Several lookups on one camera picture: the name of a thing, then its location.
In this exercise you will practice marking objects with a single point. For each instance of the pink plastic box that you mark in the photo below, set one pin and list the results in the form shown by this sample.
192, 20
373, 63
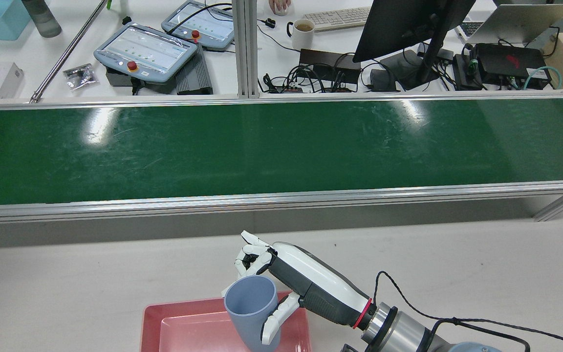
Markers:
188, 332

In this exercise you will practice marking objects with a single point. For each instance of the small black power adapter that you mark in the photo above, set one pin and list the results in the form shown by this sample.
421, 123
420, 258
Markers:
383, 80

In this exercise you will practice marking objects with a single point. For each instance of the blue plastic cup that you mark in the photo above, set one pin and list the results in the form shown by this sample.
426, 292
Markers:
249, 313

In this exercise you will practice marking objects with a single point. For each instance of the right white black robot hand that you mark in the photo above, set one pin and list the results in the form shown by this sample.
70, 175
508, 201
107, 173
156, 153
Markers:
320, 283

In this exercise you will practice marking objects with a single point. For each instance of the grey ribbed power supply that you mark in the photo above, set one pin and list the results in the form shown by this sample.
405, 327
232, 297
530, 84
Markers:
194, 73

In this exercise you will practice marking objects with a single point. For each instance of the small black plug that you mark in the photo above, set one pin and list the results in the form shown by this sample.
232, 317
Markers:
270, 22

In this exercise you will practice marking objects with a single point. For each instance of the small white carton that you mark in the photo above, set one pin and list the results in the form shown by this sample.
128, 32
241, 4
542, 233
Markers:
10, 80

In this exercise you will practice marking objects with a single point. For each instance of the black upright device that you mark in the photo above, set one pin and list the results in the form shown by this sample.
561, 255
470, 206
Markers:
465, 73

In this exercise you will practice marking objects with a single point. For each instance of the flat black box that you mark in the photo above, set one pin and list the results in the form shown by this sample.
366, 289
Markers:
328, 58

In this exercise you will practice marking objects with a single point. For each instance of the silver foil packet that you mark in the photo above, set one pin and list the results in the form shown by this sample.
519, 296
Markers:
80, 77

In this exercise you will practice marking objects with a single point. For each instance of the grey drinking bottle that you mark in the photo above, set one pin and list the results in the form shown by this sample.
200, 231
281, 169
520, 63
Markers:
42, 17

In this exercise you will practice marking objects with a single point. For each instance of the black computer monitor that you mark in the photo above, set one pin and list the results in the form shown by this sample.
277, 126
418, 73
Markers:
399, 24

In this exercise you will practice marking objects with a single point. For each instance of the black box under pendant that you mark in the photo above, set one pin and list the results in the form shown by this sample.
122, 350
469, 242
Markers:
115, 77

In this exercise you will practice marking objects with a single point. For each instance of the large grey teach pendant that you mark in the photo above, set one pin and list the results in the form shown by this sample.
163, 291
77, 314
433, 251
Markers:
144, 49

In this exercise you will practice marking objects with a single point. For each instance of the black mini computer red logo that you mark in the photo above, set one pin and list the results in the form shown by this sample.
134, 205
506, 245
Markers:
506, 61

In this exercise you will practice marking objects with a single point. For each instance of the aluminium profile post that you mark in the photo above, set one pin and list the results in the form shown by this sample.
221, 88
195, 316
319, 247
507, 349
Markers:
245, 49

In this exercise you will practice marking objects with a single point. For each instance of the white computer keyboard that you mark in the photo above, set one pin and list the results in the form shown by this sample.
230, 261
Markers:
335, 18

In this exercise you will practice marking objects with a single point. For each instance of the white mug with tea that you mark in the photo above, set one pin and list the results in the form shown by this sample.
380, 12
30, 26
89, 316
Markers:
303, 36

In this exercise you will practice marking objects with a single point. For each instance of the silver laptop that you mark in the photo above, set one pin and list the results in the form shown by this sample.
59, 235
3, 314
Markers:
516, 22

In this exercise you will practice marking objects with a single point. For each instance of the green belt conveyor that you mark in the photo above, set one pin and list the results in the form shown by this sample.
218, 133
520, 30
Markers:
262, 146

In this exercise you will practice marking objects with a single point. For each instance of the long metal rod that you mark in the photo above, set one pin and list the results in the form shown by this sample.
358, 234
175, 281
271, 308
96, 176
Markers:
66, 51

